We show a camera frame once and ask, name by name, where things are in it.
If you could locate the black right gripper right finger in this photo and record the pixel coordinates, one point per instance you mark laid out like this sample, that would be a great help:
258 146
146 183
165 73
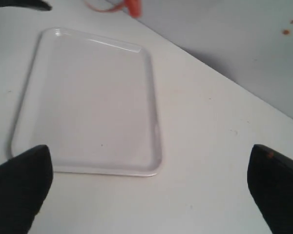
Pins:
270 182

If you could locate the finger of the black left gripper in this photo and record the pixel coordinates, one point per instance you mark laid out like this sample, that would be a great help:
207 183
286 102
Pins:
39 5

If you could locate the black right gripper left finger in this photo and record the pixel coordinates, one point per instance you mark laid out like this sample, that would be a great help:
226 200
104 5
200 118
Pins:
25 181

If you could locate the red sauce squeeze bottle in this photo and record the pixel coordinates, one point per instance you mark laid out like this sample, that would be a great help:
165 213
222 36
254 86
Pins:
134 7

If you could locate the white rectangular plastic tray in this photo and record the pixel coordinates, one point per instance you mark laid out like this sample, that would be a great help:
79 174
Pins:
91 100

